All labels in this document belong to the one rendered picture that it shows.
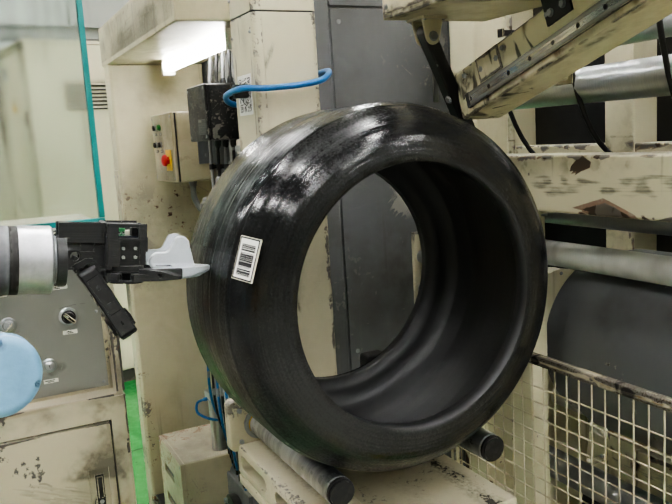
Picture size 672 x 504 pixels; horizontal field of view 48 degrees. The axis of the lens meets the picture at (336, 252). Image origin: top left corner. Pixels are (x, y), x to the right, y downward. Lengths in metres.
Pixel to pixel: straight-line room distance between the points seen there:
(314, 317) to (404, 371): 0.20
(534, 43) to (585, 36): 0.12
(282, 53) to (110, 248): 0.57
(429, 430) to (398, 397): 0.26
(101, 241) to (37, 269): 0.09
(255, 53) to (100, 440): 0.89
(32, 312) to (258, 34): 0.76
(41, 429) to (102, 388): 0.15
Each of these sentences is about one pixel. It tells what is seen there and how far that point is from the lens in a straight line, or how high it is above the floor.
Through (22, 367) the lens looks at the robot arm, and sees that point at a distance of 0.90.
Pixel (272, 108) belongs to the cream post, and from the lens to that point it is 1.43.
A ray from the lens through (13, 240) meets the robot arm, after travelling 1.03.
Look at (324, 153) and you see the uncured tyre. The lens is 1.06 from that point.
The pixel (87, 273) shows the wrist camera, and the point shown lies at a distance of 1.06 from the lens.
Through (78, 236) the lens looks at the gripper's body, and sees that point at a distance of 1.05.
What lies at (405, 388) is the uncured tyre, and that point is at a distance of 1.46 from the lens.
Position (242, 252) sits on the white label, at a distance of 1.03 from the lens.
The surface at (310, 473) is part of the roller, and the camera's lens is 1.22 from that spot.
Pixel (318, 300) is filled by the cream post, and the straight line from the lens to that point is 1.49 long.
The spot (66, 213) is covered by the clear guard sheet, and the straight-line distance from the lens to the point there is 1.69.
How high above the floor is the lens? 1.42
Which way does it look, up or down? 9 degrees down
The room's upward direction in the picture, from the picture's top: 4 degrees counter-clockwise
